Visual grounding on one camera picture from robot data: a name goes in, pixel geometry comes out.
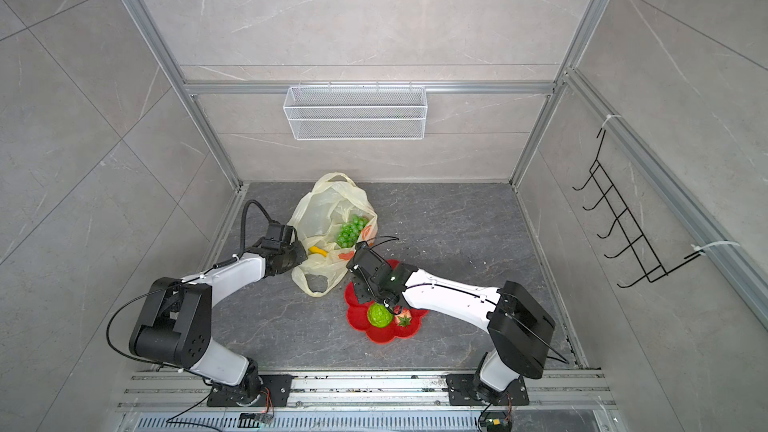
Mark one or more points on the green fake grapes bunch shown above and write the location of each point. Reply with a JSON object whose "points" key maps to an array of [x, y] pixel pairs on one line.
{"points": [[351, 230]]}

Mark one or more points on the aluminium rail frame front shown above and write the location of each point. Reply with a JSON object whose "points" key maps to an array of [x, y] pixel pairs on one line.
{"points": [[430, 400]]}

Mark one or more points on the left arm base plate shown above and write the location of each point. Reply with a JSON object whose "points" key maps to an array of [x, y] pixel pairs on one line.
{"points": [[254, 392]]}

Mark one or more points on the black wire hook rack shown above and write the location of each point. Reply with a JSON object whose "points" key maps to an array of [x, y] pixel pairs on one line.
{"points": [[625, 225]]}

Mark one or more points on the cream plastic bag fruit print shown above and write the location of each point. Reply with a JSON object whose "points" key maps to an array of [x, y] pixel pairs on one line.
{"points": [[318, 218]]}

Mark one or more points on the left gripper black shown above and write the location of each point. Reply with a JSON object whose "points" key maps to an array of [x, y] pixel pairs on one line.
{"points": [[302, 254]]}

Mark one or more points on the red fake strawberry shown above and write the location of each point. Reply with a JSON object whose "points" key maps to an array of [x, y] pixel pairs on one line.
{"points": [[403, 318]]}

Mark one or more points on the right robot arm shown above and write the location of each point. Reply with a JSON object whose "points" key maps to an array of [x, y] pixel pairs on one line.
{"points": [[520, 329]]}

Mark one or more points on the yellow fake banana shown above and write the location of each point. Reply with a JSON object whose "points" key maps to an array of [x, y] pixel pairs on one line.
{"points": [[317, 250]]}

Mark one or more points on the red flower-shaped plastic plate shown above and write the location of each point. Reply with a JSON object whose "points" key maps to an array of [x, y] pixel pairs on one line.
{"points": [[357, 301]]}

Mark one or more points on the white wire mesh basket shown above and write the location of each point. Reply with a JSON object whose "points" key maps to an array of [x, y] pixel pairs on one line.
{"points": [[356, 112]]}

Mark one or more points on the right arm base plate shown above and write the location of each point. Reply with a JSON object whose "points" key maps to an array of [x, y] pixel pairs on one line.
{"points": [[468, 390]]}

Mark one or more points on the light green fake fruit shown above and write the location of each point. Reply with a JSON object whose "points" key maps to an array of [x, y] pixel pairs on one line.
{"points": [[379, 316]]}

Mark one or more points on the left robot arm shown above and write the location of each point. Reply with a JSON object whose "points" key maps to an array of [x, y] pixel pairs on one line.
{"points": [[174, 325]]}

